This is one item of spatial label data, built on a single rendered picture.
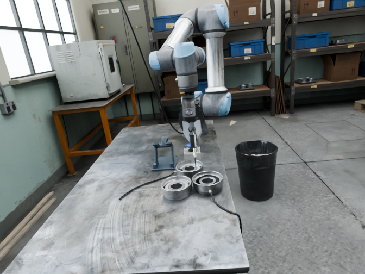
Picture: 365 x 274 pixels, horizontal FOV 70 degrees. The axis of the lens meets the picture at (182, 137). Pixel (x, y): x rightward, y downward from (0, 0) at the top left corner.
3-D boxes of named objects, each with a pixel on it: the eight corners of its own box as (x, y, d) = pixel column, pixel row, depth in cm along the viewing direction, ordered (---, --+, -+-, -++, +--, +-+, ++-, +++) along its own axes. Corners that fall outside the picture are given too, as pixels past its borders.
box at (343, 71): (363, 79, 413) (366, 50, 398) (328, 82, 417) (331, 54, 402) (347, 76, 453) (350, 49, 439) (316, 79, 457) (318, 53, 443)
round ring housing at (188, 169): (203, 167, 106) (202, 158, 105) (204, 180, 97) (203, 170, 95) (177, 169, 107) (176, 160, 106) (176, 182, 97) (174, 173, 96)
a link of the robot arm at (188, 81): (196, 74, 91) (174, 77, 92) (197, 87, 93) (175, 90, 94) (197, 72, 98) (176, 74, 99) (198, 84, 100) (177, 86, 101)
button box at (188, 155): (201, 162, 112) (200, 151, 110) (184, 163, 112) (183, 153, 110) (200, 154, 119) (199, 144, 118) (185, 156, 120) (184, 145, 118)
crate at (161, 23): (186, 30, 438) (185, 16, 431) (187, 29, 402) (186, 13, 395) (156, 33, 440) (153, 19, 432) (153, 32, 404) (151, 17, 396)
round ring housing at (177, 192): (162, 204, 85) (160, 192, 84) (162, 187, 95) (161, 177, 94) (194, 199, 86) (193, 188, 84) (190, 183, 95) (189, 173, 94)
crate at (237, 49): (258, 53, 445) (258, 39, 437) (264, 54, 409) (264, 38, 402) (227, 56, 449) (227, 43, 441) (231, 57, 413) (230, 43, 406)
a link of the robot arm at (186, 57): (197, 41, 94) (190, 41, 87) (200, 72, 98) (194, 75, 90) (177, 43, 97) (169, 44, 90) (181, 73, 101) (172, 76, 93)
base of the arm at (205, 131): (182, 130, 156) (180, 114, 153) (207, 128, 155) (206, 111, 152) (181, 139, 142) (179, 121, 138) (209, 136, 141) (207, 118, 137)
